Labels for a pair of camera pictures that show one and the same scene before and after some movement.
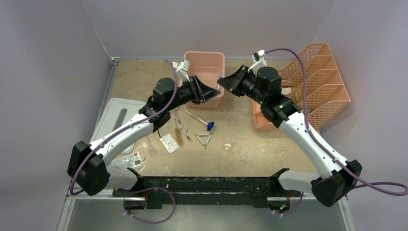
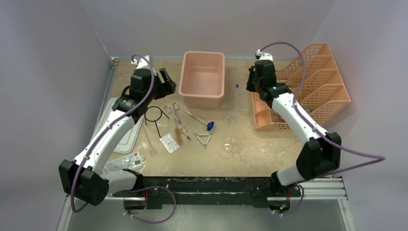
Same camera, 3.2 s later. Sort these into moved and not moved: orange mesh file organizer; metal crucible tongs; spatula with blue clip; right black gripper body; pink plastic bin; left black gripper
Moved: right black gripper body; left black gripper
Not moved: pink plastic bin; metal crucible tongs; orange mesh file organizer; spatula with blue clip
